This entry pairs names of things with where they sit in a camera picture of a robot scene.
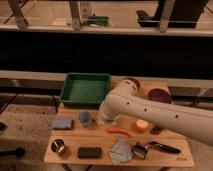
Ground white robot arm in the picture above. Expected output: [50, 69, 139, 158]
[99, 78, 213, 146]

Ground red bowl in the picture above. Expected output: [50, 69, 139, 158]
[121, 77, 140, 91]

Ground purple bowl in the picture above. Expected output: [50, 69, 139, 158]
[148, 88, 172, 104]

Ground green plastic tray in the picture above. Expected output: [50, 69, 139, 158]
[60, 73, 111, 108]

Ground blue plastic cup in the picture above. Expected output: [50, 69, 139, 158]
[79, 111, 92, 127]

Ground orange carrot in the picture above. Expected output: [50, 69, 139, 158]
[106, 128, 131, 137]

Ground orange yellow fruit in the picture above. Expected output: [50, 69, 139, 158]
[134, 119, 148, 132]

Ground blue sponge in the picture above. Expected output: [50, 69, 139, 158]
[52, 118, 72, 130]

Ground green box on shelf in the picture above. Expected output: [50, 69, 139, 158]
[86, 15, 109, 26]

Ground dark red chili strip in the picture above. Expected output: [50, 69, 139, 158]
[150, 126, 163, 135]

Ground grey crumpled cloth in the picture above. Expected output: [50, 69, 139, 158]
[109, 139, 133, 165]

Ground black rectangular sponge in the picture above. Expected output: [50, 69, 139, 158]
[77, 147, 102, 158]

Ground black metal clip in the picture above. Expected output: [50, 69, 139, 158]
[132, 143, 148, 160]

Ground small metal cup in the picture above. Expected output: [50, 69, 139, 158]
[51, 139, 65, 154]

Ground black object on shelf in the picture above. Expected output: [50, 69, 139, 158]
[136, 0, 209, 28]

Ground black handled peeler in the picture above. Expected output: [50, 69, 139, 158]
[148, 141, 180, 154]

